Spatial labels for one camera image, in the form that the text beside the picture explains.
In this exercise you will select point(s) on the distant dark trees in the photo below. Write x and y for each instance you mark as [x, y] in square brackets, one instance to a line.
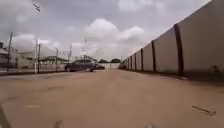
[115, 61]

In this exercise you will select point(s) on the dark car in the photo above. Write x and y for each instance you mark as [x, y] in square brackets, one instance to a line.
[100, 66]

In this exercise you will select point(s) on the grey car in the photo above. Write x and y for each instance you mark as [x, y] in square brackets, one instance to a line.
[80, 66]

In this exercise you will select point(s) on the brown dirt road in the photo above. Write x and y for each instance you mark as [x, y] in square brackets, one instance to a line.
[106, 96]

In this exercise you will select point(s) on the low building with dark roof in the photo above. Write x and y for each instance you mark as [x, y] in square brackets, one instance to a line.
[53, 59]

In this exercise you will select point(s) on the row of utility poles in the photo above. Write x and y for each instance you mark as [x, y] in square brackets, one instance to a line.
[36, 56]

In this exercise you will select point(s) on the dark verge strip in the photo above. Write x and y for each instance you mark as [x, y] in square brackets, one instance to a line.
[200, 77]

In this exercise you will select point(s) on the pale building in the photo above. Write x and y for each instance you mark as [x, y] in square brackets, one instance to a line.
[13, 60]

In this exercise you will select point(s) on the stick on the ground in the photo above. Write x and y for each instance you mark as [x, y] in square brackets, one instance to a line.
[204, 110]

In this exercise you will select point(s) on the white wall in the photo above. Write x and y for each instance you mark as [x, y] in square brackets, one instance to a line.
[111, 66]

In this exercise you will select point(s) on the long grey wall dark pillars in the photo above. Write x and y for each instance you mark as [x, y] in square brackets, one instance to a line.
[166, 50]

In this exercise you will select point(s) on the low pale boundary wall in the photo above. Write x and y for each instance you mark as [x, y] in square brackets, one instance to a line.
[46, 67]

